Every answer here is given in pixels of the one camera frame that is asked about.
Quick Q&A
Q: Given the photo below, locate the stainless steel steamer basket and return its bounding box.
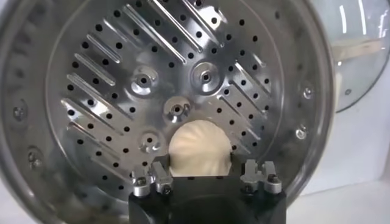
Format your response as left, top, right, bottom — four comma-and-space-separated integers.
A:
0, 0, 336, 224

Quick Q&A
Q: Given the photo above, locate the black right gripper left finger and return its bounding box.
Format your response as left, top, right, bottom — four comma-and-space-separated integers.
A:
130, 153, 174, 198

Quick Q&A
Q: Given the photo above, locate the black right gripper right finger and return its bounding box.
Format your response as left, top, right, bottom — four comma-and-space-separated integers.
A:
230, 152, 283, 195

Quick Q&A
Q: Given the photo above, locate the round glass pot lid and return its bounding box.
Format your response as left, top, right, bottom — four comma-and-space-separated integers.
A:
310, 0, 390, 113

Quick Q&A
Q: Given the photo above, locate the white steamed baozi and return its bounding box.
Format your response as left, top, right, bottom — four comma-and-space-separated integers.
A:
168, 119, 233, 178

